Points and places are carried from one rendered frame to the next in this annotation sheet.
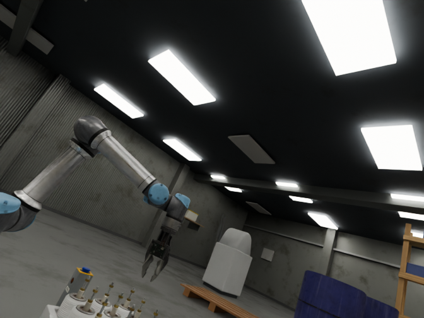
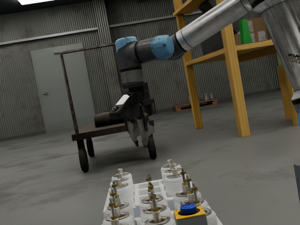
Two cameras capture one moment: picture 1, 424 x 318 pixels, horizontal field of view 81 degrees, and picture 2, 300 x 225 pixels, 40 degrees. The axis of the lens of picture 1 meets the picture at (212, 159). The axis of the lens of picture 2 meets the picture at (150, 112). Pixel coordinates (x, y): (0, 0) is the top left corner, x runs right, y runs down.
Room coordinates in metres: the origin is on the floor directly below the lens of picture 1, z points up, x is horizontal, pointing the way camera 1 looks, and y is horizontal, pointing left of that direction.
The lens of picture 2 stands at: (2.26, 0.85, 0.62)
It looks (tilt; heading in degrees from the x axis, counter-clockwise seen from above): 3 degrees down; 214
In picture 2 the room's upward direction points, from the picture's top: 10 degrees counter-clockwise
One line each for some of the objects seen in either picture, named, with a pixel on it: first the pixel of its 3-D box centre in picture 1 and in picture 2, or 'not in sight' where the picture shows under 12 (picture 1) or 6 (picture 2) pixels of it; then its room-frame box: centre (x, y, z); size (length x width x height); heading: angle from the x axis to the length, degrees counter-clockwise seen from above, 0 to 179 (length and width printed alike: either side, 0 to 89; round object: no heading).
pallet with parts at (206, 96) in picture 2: not in sight; (193, 101); (-7.06, -4.00, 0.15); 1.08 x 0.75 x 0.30; 130
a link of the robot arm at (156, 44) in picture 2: (158, 197); (156, 48); (1.10, 0.15, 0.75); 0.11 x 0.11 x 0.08; 6
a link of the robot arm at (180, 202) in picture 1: (178, 207); (129, 54); (1.13, 0.05, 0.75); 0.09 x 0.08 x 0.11; 96
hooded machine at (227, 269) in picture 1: (231, 260); not in sight; (6.02, -1.33, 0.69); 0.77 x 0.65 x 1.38; 128
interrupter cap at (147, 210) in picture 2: (111, 314); (154, 209); (1.23, 0.12, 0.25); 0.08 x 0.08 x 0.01
